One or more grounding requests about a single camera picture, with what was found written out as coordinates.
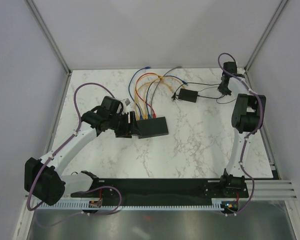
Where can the right aluminium frame post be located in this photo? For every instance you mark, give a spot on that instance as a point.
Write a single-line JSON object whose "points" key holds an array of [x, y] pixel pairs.
{"points": [[267, 31]]}

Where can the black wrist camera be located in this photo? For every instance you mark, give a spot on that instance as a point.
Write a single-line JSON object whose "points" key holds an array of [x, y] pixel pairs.
{"points": [[112, 104], [230, 67]]}

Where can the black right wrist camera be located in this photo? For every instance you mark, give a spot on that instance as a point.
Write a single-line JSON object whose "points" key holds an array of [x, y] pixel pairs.
{"points": [[230, 67]]}

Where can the aluminium frame post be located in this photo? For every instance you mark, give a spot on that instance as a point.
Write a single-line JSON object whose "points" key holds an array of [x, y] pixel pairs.
{"points": [[47, 34], [267, 31]]}

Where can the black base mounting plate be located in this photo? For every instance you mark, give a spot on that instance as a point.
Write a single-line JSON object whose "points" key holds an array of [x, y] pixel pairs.
{"points": [[170, 192]]}

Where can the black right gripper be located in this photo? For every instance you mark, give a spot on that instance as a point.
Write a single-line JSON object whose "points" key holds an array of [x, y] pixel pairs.
{"points": [[225, 92]]}

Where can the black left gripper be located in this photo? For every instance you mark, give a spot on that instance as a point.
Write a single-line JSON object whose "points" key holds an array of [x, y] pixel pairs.
{"points": [[129, 129]]}

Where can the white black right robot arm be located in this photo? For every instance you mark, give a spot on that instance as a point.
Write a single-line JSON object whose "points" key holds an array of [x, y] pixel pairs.
{"points": [[247, 118]]}

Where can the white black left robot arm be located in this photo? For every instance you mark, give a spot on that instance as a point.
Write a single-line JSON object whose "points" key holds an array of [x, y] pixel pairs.
{"points": [[44, 178]]}

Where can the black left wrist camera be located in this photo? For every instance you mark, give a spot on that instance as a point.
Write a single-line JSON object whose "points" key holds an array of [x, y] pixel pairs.
{"points": [[112, 104]]}

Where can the left aluminium frame post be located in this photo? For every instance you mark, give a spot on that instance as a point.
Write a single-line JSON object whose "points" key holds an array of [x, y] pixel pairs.
{"points": [[47, 34]]}

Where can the black network switch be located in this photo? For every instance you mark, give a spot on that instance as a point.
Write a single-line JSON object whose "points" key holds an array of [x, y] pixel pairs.
{"points": [[154, 127]]}

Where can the white slotted cable duct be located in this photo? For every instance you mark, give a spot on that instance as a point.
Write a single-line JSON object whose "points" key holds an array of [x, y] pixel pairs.
{"points": [[89, 205]]}

